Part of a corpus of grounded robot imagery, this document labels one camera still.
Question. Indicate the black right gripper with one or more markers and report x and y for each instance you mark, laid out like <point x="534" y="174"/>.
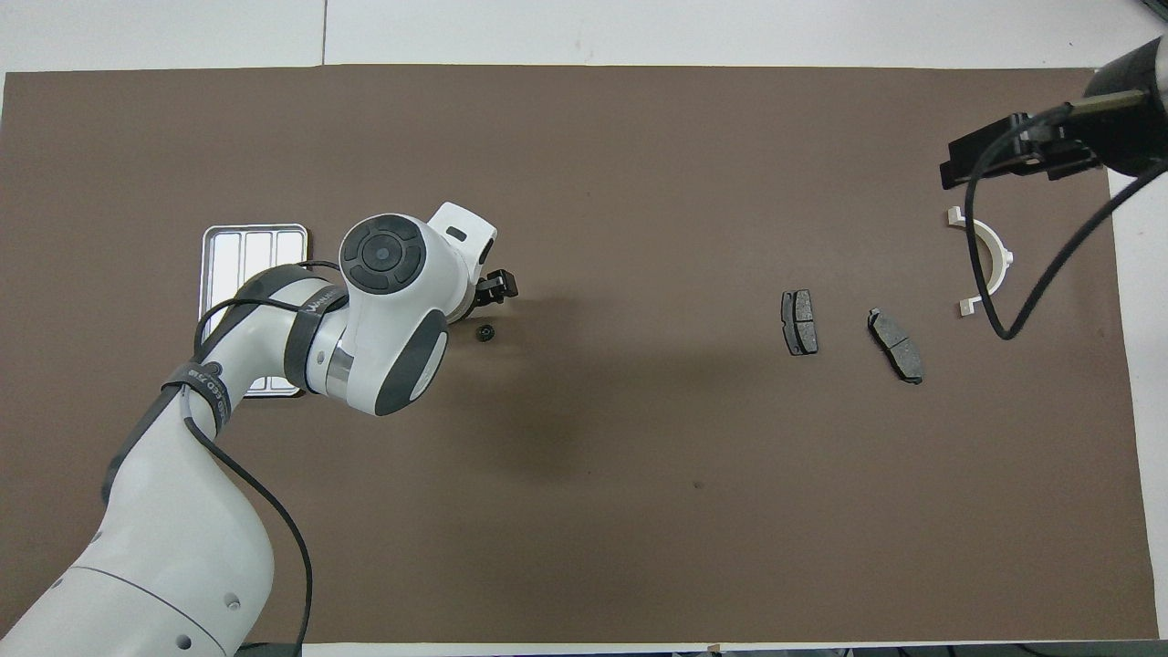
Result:
<point x="1136" y="119"/>

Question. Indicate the small black bearing gear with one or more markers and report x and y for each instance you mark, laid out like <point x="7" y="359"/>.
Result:
<point x="485" y="333"/>

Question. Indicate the silver metal tray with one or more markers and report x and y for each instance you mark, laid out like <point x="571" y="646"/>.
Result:
<point x="246" y="251"/>

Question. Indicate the brown table mat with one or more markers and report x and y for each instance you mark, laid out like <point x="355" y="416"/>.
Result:
<point x="639" y="456"/>

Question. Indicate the grey curved brake pad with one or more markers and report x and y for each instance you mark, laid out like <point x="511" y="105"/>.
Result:
<point x="896" y="345"/>

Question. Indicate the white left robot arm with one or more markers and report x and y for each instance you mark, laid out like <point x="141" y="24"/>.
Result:
<point x="182" y="547"/>

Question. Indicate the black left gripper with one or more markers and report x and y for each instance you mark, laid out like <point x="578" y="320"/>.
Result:
<point x="484" y="297"/>

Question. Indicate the white curved plastic bracket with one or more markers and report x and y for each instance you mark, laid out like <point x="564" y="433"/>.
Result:
<point x="1001" y="260"/>

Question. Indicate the grey rectangular brake pad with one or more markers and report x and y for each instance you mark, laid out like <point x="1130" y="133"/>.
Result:
<point x="800" y="321"/>

